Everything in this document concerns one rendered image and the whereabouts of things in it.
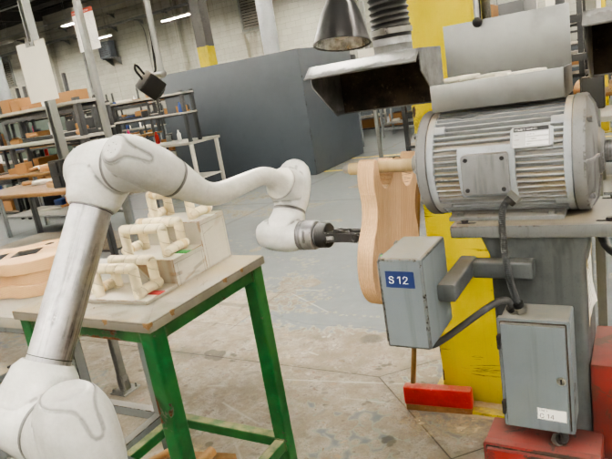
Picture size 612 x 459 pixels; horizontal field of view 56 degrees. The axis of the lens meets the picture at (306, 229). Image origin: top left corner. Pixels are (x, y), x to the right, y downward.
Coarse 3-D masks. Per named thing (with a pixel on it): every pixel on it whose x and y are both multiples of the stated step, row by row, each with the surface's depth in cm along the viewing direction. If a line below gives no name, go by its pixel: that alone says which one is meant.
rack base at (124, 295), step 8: (112, 288) 193; (120, 288) 191; (128, 288) 190; (160, 288) 184; (168, 288) 183; (104, 296) 185; (112, 296) 184; (120, 296) 183; (128, 296) 181; (152, 296) 177; (160, 296) 179; (144, 304) 174
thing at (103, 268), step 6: (102, 264) 181; (108, 264) 179; (114, 264) 178; (120, 264) 177; (126, 264) 176; (132, 264) 175; (102, 270) 180; (108, 270) 179; (114, 270) 178; (120, 270) 176; (126, 270) 175
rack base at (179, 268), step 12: (144, 252) 199; (156, 252) 197; (192, 252) 193; (168, 264) 185; (180, 264) 188; (192, 264) 193; (204, 264) 198; (144, 276) 192; (168, 276) 187; (180, 276) 187; (192, 276) 193
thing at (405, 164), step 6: (378, 162) 151; (384, 162) 150; (390, 162) 149; (396, 162) 148; (402, 162) 147; (408, 162) 146; (348, 168) 155; (354, 168) 154; (384, 168) 150; (390, 168) 149; (396, 168) 148; (402, 168) 147; (408, 168) 147; (354, 174) 155
